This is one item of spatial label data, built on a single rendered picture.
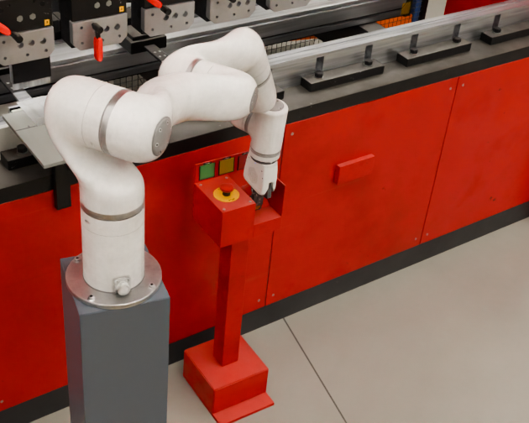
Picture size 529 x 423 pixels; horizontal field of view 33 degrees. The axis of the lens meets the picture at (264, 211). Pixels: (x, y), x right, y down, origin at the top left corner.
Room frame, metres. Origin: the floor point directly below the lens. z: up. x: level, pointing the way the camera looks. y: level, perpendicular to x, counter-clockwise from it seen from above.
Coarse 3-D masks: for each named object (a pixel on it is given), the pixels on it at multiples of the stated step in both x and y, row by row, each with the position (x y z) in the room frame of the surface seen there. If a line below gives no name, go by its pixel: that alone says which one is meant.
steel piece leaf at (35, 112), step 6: (42, 102) 2.00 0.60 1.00; (24, 108) 1.97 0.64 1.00; (30, 108) 1.97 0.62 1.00; (36, 108) 1.97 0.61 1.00; (42, 108) 1.98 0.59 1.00; (30, 114) 1.94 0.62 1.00; (36, 114) 1.94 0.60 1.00; (42, 114) 1.95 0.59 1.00; (36, 120) 1.91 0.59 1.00; (42, 120) 1.90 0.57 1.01
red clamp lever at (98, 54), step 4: (92, 24) 2.04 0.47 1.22; (96, 24) 2.04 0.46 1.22; (92, 28) 2.04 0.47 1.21; (96, 28) 2.03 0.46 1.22; (100, 28) 2.02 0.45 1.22; (96, 32) 2.03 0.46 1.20; (100, 32) 2.02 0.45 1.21; (96, 36) 2.03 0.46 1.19; (100, 36) 2.03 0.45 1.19; (96, 40) 2.03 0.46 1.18; (100, 40) 2.03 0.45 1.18; (96, 44) 2.02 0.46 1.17; (100, 44) 2.03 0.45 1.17; (96, 48) 2.03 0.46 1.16; (100, 48) 2.03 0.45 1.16; (96, 52) 2.03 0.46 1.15; (100, 52) 2.03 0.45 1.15; (96, 56) 2.03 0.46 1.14; (100, 56) 2.03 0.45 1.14; (100, 60) 2.03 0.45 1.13
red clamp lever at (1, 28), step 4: (0, 24) 1.88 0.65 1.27; (0, 28) 1.87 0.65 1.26; (4, 28) 1.88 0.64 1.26; (0, 32) 1.88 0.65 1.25; (4, 32) 1.88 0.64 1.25; (8, 32) 1.89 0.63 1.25; (12, 32) 1.90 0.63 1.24; (16, 32) 1.92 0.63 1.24; (12, 36) 1.90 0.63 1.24; (16, 36) 1.90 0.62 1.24; (20, 36) 1.90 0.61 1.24; (16, 40) 1.89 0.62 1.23; (20, 40) 1.90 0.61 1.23
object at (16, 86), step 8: (16, 64) 1.96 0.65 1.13; (24, 64) 1.98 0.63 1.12; (32, 64) 1.99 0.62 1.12; (40, 64) 2.00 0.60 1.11; (48, 64) 2.02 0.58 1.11; (16, 72) 1.96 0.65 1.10; (24, 72) 1.98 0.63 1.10; (32, 72) 1.99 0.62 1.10; (40, 72) 2.00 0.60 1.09; (48, 72) 2.01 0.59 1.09; (16, 80) 1.96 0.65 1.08; (24, 80) 1.98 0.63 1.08; (32, 80) 1.99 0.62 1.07; (40, 80) 2.01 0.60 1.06; (48, 80) 2.02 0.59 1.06; (16, 88) 1.97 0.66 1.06
